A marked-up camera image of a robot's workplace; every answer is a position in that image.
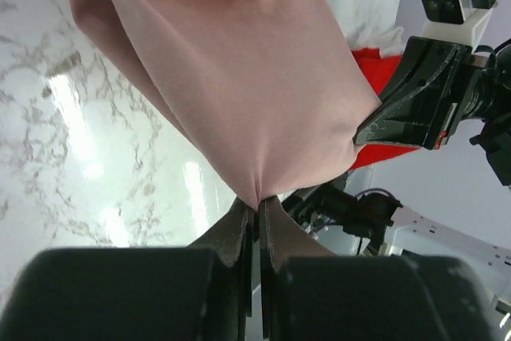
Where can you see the folded red t shirt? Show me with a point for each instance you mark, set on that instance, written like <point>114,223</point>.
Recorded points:
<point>378,70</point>

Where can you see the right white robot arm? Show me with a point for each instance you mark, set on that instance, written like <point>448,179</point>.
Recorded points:
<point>434,175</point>

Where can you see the folded white t shirt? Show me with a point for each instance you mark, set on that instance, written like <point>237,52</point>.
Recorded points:
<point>388,43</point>

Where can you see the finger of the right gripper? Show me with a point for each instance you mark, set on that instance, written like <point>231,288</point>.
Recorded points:
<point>403,122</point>

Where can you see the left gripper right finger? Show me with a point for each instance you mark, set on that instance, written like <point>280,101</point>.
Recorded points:
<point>280,238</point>

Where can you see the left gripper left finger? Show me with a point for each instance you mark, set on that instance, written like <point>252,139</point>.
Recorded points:
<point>229,290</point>

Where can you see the pink t shirt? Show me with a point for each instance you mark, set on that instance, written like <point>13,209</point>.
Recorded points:
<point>267,90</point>

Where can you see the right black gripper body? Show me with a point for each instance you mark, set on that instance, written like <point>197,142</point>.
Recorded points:
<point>439,70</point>

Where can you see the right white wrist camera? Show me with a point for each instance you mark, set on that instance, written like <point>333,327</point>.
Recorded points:
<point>454,21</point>

